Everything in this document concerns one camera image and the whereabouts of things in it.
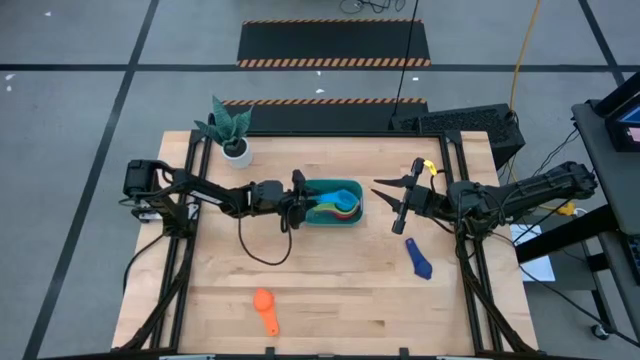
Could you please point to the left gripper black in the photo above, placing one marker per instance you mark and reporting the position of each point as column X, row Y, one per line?
column 296, row 202

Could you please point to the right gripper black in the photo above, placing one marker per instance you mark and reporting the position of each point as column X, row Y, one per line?
column 422, row 200

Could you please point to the large blue measuring cup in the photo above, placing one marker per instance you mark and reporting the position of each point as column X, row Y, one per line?
column 332, row 208

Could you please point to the teal plastic basket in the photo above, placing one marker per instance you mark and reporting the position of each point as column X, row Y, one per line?
column 340, row 183

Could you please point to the light blue measuring cup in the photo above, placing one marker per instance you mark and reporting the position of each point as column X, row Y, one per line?
column 346, row 200

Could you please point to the red measuring cup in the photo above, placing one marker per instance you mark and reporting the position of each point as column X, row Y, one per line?
column 347, row 220

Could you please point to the green measuring cup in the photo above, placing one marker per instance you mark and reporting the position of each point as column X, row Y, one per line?
column 351, row 217

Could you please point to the small dark blue measuring cup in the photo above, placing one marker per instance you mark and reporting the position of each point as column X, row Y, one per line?
column 419, row 260

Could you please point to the orange measuring cup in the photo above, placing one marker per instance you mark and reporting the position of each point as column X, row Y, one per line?
column 263, row 301

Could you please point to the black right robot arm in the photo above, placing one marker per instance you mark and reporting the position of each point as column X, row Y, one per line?
column 530, row 192

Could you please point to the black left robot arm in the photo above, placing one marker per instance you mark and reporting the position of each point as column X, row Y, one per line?
column 215, row 192

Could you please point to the yellow tag on gripper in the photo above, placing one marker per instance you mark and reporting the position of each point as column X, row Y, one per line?
column 430, row 167

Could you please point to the black hazard-striped floor mat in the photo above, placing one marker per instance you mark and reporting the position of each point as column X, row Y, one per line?
column 325, row 117
column 332, row 42

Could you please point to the snake plant in white pot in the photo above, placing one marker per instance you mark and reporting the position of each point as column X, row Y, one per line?
column 237, row 152

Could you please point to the black computer tower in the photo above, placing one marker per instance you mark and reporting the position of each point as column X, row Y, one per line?
column 465, row 125

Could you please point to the white paper sheet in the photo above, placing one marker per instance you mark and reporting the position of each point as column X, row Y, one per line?
column 542, row 265

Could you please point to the yellow power plug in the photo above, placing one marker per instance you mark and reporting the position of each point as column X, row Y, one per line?
column 566, row 208

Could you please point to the black side desk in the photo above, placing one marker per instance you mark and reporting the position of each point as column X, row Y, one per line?
column 615, row 190

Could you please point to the black laptop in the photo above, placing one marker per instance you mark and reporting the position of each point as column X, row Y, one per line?
column 625, row 135

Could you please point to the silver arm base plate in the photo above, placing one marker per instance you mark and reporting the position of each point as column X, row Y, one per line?
column 142, row 216

